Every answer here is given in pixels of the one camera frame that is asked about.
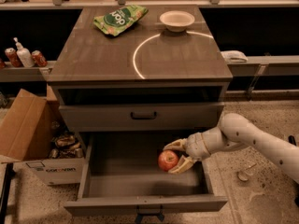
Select white pump bottle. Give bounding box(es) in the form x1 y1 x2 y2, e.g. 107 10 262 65
14 37 35 68

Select black bar left edge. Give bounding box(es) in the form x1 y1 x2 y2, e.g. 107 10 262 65
0 163 15 224

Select white paper bowl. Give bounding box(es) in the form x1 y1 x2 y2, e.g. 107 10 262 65
160 10 195 33

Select grey drawer cabinet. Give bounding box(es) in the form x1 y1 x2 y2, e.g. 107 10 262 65
47 5 234 151

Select snack packets in box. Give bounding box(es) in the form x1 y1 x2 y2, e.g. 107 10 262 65
49 132 83 159

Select red soda can right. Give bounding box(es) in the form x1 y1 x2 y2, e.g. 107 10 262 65
32 50 48 67

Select red soda can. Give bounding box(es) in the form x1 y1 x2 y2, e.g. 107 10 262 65
5 48 22 67
32 50 48 67

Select black drawer handle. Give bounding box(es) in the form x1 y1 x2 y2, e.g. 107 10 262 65
130 111 157 120

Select closed top drawer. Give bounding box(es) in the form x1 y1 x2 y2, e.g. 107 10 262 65
59 103 224 132

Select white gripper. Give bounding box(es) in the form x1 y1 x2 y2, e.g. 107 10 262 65
164 127 247 175

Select white folded cloth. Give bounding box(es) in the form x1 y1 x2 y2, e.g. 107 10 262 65
221 50 248 63

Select brown cardboard box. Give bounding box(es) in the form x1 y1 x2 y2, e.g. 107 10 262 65
0 90 84 185

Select red soda can left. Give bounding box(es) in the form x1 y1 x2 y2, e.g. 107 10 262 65
5 48 22 67

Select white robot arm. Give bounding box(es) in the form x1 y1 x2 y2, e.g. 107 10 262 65
164 113 299 183

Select red apple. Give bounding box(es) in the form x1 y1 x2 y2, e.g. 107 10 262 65
158 150 178 172

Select blue drawer clamp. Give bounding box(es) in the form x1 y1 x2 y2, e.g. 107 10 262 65
135 205 164 224

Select open middle drawer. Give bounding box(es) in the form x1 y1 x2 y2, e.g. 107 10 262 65
64 131 228 217

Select green chip bag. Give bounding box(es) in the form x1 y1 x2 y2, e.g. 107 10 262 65
93 5 149 36

